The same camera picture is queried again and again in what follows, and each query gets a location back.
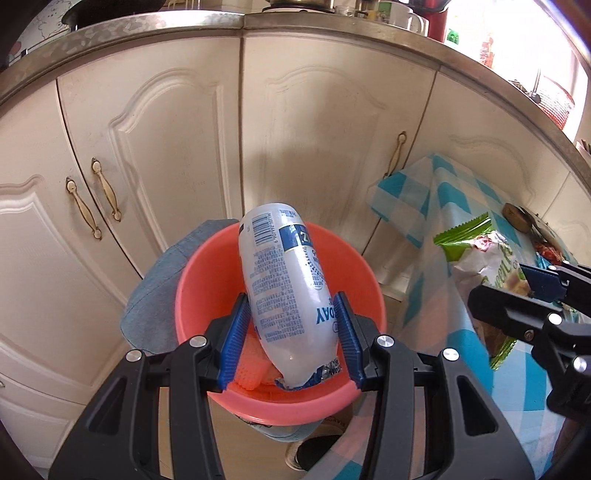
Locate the large green white snack packet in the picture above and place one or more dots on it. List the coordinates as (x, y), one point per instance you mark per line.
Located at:
(480, 263)

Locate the black white shoe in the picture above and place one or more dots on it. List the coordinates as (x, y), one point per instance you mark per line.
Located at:
(314, 454)

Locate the white bottle with foil cap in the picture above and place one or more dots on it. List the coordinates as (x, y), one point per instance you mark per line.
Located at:
(281, 286)

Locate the red plastic basket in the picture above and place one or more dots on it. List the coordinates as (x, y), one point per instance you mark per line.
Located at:
(556, 101)

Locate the steel-edged kitchen counter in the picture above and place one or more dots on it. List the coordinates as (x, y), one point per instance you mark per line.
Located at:
(138, 27)

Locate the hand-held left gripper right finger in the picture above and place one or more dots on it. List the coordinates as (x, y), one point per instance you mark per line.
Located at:
(348, 341)

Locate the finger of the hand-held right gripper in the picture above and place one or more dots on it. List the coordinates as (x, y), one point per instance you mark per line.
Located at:
(508, 314)
(542, 281)

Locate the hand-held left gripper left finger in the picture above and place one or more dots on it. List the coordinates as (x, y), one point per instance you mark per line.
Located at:
(233, 341)

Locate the cream kitchen cabinet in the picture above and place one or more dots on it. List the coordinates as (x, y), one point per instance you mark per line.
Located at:
(300, 138)

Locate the red thermos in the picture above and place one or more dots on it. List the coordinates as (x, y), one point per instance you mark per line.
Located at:
(437, 21)

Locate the small brown taro root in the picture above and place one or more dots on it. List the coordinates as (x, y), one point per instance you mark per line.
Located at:
(517, 216)

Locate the orange plastic basin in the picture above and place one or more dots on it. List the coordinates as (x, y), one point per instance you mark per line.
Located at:
(207, 272)

